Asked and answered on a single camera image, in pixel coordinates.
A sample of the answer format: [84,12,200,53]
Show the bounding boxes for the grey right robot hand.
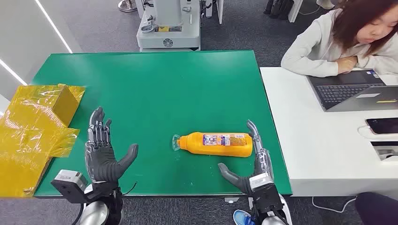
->
[217,120,275,195]

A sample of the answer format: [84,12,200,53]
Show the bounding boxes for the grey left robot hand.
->
[84,106,139,184]

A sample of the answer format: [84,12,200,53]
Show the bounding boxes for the orange detergent bottle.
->
[171,132,254,158]

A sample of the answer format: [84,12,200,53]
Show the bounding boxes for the blue shoe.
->
[233,210,257,225]

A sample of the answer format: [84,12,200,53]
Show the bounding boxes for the white desk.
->
[259,66,398,198]

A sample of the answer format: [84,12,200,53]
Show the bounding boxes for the yellow film-wrapped cardboard box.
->
[0,83,86,198]

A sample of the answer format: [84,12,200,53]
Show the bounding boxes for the green table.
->
[32,50,293,205]

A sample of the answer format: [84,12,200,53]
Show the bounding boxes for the grey laptop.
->
[306,68,398,113]

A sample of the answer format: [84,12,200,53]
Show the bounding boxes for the black rounded object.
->
[354,191,398,225]

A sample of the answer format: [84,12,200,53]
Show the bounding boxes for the white box device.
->
[370,141,398,162]

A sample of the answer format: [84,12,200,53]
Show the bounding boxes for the person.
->
[280,0,398,78]

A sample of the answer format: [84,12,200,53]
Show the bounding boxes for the black smartphone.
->
[365,117,398,135]

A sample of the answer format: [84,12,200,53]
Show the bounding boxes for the person's hand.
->
[336,56,359,75]

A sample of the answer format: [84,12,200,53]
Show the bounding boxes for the black bags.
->
[263,0,294,21]

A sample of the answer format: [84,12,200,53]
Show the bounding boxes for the white desk leg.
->
[287,0,304,23]

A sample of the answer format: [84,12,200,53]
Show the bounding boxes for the chrome stanchion base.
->
[117,0,138,13]

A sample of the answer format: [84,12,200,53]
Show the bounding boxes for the white shoe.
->
[316,0,336,10]

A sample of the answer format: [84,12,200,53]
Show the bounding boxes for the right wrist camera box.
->
[248,172,275,191]

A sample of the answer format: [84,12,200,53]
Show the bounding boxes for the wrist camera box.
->
[248,172,275,191]
[51,169,89,204]

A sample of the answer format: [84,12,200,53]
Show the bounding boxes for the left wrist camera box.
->
[51,169,89,204]

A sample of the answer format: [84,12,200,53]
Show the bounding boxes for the white floor cable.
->
[311,195,357,214]

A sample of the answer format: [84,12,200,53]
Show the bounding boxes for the white charging cable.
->
[357,125,398,141]

